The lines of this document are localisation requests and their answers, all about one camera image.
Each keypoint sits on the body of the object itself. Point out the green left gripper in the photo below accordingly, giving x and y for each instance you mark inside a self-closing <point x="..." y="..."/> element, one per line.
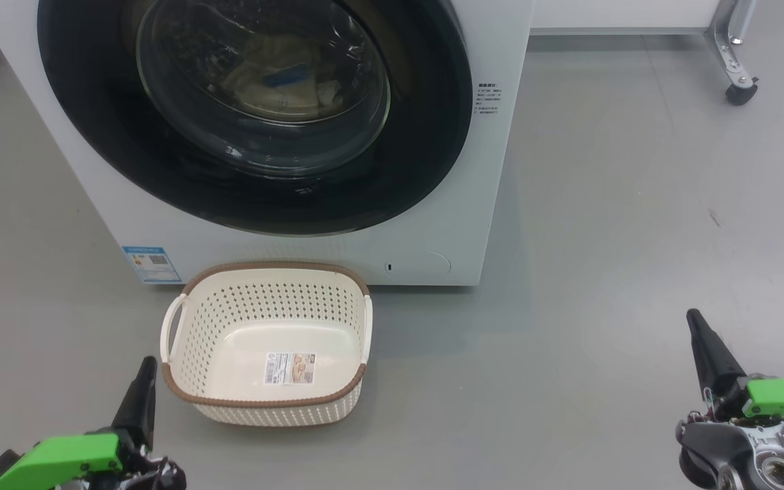
<point x="65" y="459"/>

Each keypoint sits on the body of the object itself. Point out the metal foot with caster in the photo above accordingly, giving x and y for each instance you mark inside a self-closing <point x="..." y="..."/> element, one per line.
<point x="732" y="47"/>

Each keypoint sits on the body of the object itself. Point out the pale cream baby garment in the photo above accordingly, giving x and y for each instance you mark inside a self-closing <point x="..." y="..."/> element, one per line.
<point x="327" y="92"/>

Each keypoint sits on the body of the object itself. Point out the yellow cream printed baby garment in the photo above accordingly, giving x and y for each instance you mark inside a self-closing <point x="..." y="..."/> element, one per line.
<point x="256" y="68"/>

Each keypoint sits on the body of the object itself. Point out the blue energy label sticker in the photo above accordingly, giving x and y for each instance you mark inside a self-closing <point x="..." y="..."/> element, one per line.
<point x="152" y="265"/>

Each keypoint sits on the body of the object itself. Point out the cream perforated laundry basket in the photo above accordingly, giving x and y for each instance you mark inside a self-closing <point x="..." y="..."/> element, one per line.
<point x="263" y="408"/>

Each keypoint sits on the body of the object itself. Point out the white front-load washing machine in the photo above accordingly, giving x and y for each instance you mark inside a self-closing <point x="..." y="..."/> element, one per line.
<point x="58" y="170"/>

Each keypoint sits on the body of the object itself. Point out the washing machine door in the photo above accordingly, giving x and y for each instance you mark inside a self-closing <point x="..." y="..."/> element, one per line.
<point x="126" y="156"/>

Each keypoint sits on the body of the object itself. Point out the white partition panel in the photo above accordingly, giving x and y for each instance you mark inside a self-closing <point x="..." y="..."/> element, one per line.
<point x="623" y="13"/>

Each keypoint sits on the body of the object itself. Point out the round filter access cover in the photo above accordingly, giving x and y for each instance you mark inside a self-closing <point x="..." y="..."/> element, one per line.
<point x="426" y="263"/>

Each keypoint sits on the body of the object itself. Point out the basket bottom product label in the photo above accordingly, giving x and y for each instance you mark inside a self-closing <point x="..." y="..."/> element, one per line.
<point x="290" y="367"/>

